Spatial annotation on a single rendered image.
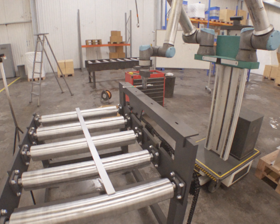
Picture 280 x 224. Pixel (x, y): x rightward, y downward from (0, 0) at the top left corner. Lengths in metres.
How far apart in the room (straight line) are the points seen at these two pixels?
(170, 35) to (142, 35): 10.60
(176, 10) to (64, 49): 9.99
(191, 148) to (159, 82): 2.93
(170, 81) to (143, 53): 3.66
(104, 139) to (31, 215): 0.72
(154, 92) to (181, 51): 2.56
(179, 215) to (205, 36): 1.58
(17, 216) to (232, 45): 2.01
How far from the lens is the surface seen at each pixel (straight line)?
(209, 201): 2.16
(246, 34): 1.64
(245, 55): 1.63
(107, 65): 6.35
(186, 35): 1.96
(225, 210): 2.14
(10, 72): 11.28
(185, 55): 5.93
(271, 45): 1.51
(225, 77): 2.04
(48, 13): 11.38
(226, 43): 1.93
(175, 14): 1.51
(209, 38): 1.91
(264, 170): 2.62
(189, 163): 0.89
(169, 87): 5.09
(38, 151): 1.37
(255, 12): 1.45
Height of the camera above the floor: 1.59
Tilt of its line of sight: 23 degrees down
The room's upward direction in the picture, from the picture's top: straight up
